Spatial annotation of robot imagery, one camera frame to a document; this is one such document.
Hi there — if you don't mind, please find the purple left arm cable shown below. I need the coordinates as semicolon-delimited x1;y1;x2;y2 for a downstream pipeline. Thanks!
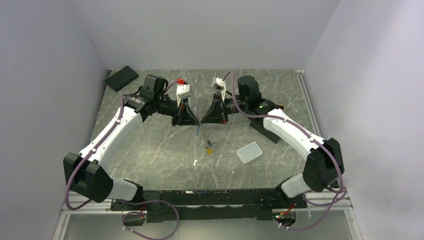
63;78;185;240

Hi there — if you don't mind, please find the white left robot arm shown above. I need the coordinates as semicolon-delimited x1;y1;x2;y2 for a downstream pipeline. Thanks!
63;74;200;210

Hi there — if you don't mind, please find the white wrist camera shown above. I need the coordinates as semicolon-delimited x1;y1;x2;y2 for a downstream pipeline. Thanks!
211;77;227;100
176;84;192;106

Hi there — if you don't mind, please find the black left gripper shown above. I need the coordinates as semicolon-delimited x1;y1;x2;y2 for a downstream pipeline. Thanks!
154;96;199;127

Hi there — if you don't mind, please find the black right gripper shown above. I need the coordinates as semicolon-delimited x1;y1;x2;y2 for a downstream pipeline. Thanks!
201;91;249;125

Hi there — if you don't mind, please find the black box at rear left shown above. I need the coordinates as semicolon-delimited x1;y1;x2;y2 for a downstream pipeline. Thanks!
104;65;139;92

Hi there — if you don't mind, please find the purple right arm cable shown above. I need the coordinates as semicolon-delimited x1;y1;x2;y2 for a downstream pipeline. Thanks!
222;71;348;232

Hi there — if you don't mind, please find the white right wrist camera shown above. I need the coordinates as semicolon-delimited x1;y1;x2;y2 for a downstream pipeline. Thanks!
211;77;227;100

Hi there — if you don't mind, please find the black flat box with sticker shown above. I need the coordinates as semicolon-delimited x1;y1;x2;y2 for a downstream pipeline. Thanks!
249;120;281;144

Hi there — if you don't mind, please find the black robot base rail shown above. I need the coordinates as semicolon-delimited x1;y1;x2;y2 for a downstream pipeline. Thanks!
110;188;307;223

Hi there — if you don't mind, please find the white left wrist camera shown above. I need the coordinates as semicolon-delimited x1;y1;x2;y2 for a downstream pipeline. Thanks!
176;84;192;106

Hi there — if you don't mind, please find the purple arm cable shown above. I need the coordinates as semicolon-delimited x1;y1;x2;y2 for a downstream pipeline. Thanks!
63;78;185;240
222;71;348;232

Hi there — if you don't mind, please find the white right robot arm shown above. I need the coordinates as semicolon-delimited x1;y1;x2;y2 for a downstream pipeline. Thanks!
200;75;344;208

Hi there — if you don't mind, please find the aluminium frame rail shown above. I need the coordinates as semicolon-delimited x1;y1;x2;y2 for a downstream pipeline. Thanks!
53;188;362;240

